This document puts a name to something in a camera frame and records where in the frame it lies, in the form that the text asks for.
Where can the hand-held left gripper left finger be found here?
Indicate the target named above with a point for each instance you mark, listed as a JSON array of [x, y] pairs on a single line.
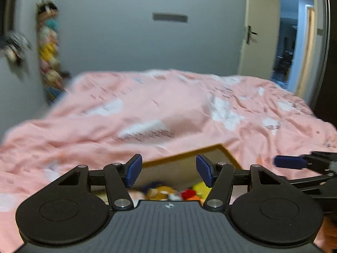
[[134, 170]]

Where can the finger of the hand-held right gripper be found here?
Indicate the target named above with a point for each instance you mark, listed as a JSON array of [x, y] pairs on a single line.
[[289, 162], [310, 184]]

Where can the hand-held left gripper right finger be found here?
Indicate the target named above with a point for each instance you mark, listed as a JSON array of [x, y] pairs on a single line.
[[204, 170]]

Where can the yellow plush toy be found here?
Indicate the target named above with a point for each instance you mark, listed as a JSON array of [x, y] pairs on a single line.
[[200, 188]]

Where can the pink denim-trimmed pouch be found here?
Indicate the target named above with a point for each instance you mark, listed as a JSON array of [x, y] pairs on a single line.
[[137, 195]]

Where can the orange cardboard box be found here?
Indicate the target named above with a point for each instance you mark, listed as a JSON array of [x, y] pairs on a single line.
[[168, 171]]

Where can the brown plush toy blue hat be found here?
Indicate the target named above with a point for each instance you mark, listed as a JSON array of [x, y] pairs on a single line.
[[160, 192]]

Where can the pink printed blanket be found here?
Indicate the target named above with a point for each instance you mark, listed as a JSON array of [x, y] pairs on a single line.
[[105, 126]]

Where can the dark chair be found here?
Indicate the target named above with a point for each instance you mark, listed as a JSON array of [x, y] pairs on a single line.
[[283, 63]]

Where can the dark wardrobe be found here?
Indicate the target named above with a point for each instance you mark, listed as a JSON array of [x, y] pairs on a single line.
[[332, 58]]

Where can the white door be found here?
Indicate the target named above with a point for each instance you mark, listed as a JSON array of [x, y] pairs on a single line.
[[260, 31]]

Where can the hanging column of plush toys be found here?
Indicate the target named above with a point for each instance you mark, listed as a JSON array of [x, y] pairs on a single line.
[[48, 50]]

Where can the grey bundled clothes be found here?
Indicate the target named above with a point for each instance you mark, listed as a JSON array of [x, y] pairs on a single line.
[[15, 44]]

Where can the dark window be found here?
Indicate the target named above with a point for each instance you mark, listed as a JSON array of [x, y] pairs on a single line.
[[6, 5]]

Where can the dark wall socket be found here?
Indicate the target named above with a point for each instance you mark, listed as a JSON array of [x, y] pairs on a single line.
[[65, 74]]

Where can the white door frame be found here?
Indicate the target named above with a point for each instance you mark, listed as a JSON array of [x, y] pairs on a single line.
[[316, 44]]

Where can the grey wall plate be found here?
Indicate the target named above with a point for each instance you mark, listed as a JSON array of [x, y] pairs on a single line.
[[169, 17]]

